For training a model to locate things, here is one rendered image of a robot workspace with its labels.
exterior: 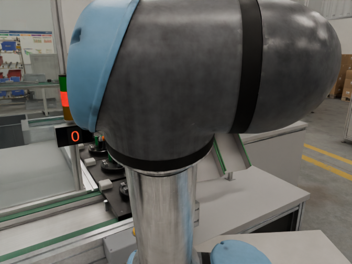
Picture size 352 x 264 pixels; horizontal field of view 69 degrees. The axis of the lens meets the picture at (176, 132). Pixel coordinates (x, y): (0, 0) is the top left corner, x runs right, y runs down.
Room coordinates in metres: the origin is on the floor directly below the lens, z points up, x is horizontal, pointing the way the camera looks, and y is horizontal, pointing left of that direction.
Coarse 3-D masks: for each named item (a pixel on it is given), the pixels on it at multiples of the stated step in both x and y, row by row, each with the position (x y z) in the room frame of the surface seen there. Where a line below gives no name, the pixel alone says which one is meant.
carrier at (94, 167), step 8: (88, 160) 1.14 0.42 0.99; (104, 160) 1.10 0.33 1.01; (112, 160) 1.14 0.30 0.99; (88, 168) 1.09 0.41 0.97; (96, 168) 1.09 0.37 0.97; (104, 168) 1.05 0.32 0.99; (112, 168) 1.05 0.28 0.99; (120, 168) 1.05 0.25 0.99; (96, 176) 1.01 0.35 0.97; (104, 176) 1.01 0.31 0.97; (112, 176) 1.01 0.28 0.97; (120, 176) 1.01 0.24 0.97; (96, 184) 0.96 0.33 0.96
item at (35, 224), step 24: (72, 192) 0.90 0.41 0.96; (96, 192) 0.92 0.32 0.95; (0, 216) 0.76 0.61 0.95; (24, 216) 0.77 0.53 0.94; (48, 216) 0.81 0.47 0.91; (72, 216) 0.80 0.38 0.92; (96, 216) 0.80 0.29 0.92; (0, 240) 0.68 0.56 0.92; (24, 240) 0.68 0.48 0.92; (48, 240) 0.64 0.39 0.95
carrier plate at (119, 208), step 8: (112, 184) 0.94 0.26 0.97; (104, 192) 0.88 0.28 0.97; (112, 192) 0.88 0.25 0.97; (112, 200) 0.83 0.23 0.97; (120, 200) 0.83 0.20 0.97; (128, 200) 0.83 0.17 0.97; (112, 208) 0.78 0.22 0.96; (120, 208) 0.77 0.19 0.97; (128, 208) 0.77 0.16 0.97; (120, 216) 0.73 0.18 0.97; (128, 216) 0.75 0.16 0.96
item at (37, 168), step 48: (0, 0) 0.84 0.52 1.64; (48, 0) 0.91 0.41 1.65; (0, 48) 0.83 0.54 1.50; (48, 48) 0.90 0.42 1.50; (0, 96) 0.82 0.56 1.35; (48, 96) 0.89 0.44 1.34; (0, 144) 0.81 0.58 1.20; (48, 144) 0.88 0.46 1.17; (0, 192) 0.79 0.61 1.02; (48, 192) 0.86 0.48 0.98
